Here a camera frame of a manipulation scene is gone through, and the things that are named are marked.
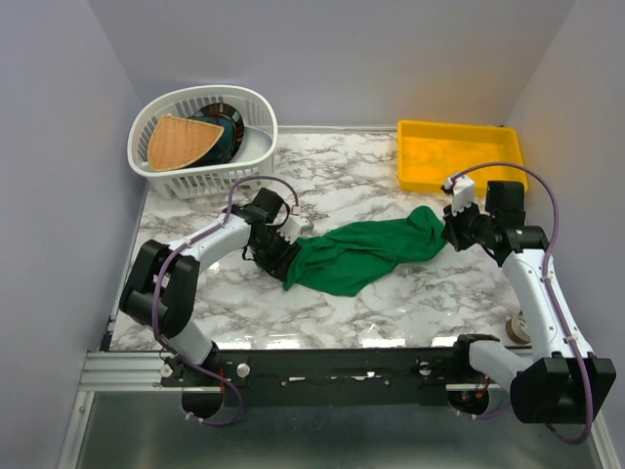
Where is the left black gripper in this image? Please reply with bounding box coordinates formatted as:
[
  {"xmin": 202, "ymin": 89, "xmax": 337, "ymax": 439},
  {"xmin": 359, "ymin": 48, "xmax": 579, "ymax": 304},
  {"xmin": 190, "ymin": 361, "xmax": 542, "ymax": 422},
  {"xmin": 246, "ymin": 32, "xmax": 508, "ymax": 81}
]
[{"xmin": 250, "ymin": 227, "xmax": 302, "ymax": 282}]

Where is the green t shirt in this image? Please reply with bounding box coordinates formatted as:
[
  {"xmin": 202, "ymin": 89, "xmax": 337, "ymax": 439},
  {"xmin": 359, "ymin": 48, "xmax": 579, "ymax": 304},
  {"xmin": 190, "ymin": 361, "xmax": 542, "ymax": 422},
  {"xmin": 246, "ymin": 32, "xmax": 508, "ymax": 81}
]
[{"xmin": 282, "ymin": 206, "xmax": 446, "ymax": 297}]

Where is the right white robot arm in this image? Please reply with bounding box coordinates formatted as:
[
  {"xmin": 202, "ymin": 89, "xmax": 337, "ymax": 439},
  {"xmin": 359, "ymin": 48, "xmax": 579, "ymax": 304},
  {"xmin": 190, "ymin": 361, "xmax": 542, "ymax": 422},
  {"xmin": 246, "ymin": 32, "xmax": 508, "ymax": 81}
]
[{"xmin": 442, "ymin": 176, "xmax": 616, "ymax": 424}]

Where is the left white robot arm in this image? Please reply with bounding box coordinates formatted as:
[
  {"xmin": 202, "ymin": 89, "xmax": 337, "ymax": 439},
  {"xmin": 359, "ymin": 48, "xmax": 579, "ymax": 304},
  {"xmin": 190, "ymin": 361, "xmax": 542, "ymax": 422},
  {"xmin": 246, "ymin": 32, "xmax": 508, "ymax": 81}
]
[{"xmin": 119, "ymin": 188, "xmax": 311, "ymax": 386}]

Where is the tape roll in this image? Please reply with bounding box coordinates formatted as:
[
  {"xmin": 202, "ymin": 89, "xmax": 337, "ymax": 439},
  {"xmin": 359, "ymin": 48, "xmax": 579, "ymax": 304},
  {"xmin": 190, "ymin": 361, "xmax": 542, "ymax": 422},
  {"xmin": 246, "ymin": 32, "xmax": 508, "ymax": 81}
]
[{"xmin": 505, "ymin": 314, "xmax": 531, "ymax": 345}]

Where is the yellow plastic tray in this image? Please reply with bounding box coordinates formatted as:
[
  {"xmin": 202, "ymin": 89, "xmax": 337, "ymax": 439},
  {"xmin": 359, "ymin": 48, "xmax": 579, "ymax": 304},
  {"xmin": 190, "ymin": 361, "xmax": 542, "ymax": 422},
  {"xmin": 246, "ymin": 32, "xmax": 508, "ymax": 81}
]
[{"xmin": 397, "ymin": 120, "xmax": 527, "ymax": 196}]

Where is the white plastic laundry basket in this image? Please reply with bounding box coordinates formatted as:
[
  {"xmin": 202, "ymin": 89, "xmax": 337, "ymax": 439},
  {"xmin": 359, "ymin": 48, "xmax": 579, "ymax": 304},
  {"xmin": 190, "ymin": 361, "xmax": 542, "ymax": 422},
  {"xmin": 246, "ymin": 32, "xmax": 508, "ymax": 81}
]
[{"xmin": 127, "ymin": 85, "xmax": 278, "ymax": 199}]

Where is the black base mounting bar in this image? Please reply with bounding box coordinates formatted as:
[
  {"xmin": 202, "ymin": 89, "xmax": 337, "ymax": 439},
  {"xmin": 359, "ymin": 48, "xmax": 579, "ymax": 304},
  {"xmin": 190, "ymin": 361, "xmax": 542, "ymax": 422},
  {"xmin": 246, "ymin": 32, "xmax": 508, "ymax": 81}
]
[{"xmin": 160, "ymin": 347, "xmax": 499, "ymax": 407}]

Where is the dark teal round plate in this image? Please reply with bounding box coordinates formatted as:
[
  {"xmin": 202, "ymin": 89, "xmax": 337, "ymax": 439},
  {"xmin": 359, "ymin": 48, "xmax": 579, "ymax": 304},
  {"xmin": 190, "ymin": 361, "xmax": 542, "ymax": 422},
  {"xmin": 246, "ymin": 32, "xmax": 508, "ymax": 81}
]
[{"xmin": 190, "ymin": 103, "xmax": 245, "ymax": 167}]

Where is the orange woven fan mat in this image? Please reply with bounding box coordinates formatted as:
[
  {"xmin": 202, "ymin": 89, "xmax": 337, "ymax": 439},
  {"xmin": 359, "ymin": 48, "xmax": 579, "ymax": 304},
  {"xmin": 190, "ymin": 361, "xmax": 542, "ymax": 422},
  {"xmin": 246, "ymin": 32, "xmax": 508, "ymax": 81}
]
[{"xmin": 147, "ymin": 114, "xmax": 224, "ymax": 172}]

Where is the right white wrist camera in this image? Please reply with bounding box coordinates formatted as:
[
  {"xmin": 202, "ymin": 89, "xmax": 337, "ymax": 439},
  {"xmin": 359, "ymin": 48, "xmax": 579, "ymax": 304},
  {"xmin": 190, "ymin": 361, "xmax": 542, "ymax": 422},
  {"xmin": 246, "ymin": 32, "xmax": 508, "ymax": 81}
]
[{"xmin": 441, "ymin": 175, "xmax": 476, "ymax": 215}]

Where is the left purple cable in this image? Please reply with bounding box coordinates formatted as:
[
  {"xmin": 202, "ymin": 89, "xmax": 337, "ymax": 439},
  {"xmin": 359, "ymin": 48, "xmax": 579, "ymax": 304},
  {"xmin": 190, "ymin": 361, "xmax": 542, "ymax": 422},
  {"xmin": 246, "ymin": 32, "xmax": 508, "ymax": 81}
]
[{"xmin": 150, "ymin": 175, "xmax": 302, "ymax": 426}]

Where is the aluminium frame rail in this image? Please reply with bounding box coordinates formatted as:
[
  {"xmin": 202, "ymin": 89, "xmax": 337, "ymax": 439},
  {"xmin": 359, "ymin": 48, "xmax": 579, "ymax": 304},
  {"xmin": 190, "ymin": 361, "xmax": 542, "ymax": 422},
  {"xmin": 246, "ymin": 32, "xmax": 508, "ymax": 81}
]
[{"xmin": 78, "ymin": 352, "xmax": 162, "ymax": 392}]

